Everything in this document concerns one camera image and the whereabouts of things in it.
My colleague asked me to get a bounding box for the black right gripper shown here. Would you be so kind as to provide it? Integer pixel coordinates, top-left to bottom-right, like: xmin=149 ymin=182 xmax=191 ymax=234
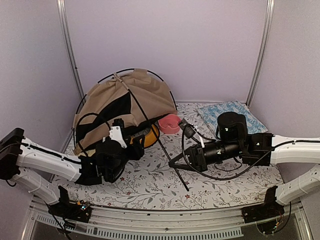
xmin=168 ymin=141 xmax=243 ymax=174

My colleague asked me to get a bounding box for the beige pet tent fabric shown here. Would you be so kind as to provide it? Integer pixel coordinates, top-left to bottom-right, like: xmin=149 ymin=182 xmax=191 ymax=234
xmin=73 ymin=68 xmax=178 ymax=157

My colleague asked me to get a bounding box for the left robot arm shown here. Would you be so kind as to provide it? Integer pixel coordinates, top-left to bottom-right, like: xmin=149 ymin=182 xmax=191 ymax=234
xmin=0 ymin=126 xmax=145 ymax=217

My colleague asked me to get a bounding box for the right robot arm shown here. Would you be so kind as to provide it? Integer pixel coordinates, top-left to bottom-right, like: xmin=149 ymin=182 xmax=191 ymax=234
xmin=169 ymin=112 xmax=320 ymax=218

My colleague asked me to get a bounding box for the pink pet bowl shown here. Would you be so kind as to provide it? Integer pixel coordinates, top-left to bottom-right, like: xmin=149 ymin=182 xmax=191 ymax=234
xmin=158 ymin=114 xmax=181 ymax=135

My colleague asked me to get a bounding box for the yellow bear bowl stand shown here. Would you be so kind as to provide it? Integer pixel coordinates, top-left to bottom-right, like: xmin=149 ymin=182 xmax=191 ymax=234
xmin=132 ymin=124 xmax=160 ymax=149

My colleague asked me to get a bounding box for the floral white table mat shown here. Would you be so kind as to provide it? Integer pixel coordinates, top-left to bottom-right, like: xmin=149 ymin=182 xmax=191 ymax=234
xmin=56 ymin=101 xmax=288 ymax=211

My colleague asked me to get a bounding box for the blue snowman print cushion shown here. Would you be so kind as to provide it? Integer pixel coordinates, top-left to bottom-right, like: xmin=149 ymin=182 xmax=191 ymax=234
xmin=197 ymin=100 xmax=268 ymax=135

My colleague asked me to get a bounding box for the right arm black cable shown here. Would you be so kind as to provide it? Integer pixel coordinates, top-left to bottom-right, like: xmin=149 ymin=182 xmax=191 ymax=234
xmin=181 ymin=127 xmax=320 ymax=235

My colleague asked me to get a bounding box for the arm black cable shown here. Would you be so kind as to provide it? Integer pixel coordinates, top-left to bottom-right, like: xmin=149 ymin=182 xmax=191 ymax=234
xmin=181 ymin=127 xmax=320 ymax=235
xmin=43 ymin=112 xmax=113 ymax=240

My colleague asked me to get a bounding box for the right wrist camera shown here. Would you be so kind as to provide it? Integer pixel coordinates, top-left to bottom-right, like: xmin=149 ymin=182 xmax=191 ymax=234
xmin=178 ymin=118 xmax=205 ymax=148

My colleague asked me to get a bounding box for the aluminium front rail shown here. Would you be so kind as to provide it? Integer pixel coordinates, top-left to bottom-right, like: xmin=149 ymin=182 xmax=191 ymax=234
xmin=21 ymin=192 xmax=315 ymax=240

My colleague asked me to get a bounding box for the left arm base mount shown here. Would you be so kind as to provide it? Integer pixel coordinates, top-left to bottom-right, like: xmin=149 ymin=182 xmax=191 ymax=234
xmin=48 ymin=186 xmax=92 ymax=223

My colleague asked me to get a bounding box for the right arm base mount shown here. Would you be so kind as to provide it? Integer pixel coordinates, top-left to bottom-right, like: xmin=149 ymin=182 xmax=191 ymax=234
xmin=241 ymin=186 xmax=285 ymax=224

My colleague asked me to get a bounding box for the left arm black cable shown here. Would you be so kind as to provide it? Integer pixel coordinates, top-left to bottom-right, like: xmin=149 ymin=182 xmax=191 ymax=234
xmin=43 ymin=112 xmax=113 ymax=240

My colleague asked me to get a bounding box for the aluminium left corner post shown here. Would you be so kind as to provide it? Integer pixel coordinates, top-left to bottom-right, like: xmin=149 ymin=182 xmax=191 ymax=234
xmin=56 ymin=0 xmax=86 ymax=107

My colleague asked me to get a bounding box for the aluminium corner post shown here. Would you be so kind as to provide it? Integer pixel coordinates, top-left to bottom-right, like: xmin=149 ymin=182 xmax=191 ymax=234
xmin=56 ymin=0 xmax=86 ymax=107
xmin=245 ymin=0 xmax=275 ymax=108

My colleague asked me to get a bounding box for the aluminium right corner post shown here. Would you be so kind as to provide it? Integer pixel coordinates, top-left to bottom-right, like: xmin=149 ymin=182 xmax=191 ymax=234
xmin=245 ymin=0 xmax=275 ymax=108

